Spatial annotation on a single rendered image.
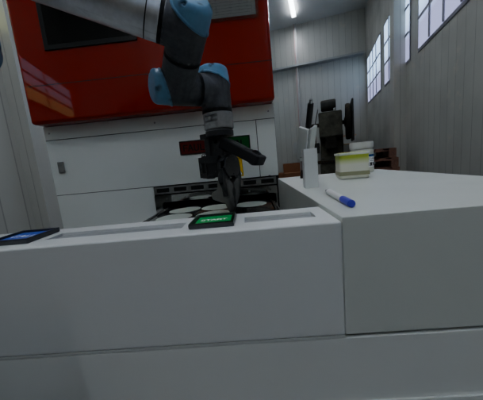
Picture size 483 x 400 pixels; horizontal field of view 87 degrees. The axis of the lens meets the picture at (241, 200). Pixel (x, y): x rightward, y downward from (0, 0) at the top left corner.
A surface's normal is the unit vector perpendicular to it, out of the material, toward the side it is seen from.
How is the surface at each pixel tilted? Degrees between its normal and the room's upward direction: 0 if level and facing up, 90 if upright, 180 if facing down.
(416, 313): 90
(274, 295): 90
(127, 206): 90
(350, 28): 90
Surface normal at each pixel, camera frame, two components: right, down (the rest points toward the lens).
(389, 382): -0.03, 0.15
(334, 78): -0.30, 0.17
